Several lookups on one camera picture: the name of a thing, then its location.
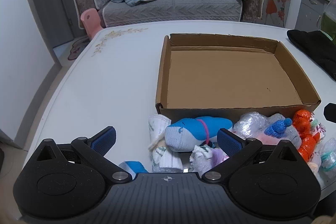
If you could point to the white printed sock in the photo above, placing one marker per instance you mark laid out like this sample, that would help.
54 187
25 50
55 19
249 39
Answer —
317 129

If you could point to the black knit cloth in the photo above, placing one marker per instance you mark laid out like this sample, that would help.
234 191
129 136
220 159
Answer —
312 45

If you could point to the small blue white sock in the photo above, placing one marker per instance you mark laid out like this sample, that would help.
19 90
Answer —
134 167

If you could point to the pink plastic stool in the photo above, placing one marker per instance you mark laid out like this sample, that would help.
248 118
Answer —
90 20

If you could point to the beige sock bundle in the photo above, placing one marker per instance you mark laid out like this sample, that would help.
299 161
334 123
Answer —
313 165

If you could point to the white purple sock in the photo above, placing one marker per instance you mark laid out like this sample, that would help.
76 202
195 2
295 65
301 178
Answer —
207 158

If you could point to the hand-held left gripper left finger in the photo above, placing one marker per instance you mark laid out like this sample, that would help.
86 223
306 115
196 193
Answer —
105 138

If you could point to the white green-print sock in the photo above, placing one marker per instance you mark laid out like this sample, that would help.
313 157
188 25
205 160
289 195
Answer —
168 158

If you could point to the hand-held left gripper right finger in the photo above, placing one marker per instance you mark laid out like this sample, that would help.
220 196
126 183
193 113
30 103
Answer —
229 141

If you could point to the blue white sock bundle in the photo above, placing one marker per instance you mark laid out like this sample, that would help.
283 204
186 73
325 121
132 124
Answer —
189 132

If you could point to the patterned floor rug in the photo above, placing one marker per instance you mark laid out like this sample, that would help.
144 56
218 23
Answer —
77 47

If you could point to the clear white sock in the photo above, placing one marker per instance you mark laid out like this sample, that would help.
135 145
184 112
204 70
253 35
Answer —
249 124

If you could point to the white knit sock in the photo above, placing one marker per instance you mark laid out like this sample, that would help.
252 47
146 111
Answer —
157 127

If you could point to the grey door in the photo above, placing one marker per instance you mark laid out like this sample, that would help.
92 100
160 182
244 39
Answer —
47 3

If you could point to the clear fish tank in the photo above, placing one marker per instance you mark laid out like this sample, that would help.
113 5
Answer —
329 19

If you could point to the clear teal sock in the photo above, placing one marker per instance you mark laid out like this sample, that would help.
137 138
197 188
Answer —
328 155

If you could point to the shallow brown cardboard box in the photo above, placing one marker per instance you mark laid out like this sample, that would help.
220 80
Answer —
223 74

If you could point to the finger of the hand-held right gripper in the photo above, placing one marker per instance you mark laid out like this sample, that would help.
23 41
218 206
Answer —
331 112

